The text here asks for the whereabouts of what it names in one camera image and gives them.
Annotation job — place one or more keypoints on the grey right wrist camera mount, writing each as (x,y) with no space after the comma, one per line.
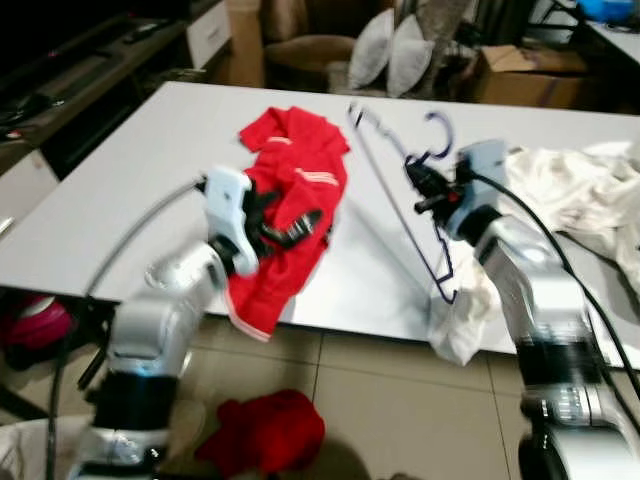
(485,170)

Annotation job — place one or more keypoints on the red shirt with white stripes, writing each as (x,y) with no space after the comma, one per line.
(285,270)

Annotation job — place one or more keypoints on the brown wooden cabinet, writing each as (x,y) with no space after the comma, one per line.
(245,40)

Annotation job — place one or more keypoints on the open cardboard box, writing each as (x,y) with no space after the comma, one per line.
(525,80)

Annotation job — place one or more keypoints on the cream white garment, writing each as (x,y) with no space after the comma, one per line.
(570,190)

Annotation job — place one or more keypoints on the pink object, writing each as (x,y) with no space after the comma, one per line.
(35,322)

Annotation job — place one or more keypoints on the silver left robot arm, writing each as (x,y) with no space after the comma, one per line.
(150,320)

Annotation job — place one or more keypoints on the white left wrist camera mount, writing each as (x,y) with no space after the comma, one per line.
(228,205)

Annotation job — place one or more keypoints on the dark tv bench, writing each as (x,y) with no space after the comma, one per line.
(90,90)

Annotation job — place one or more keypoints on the white side table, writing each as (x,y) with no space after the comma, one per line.
(615,40)

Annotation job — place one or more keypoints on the grey pillow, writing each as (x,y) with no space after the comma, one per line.
(412,58)
(370,50)

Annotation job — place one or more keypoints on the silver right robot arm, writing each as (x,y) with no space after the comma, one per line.
(545,300)

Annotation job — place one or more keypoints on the brown armchair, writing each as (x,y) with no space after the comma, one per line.
(305,55)

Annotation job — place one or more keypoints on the blue bowl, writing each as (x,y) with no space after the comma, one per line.
(605,10)

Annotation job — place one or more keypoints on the white drawer unit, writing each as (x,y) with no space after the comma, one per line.
(208,35)

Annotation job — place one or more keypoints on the purple clothes hanger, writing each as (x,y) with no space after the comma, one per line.
(450,138)

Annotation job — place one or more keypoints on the plain red garment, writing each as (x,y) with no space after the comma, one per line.
(265,435)

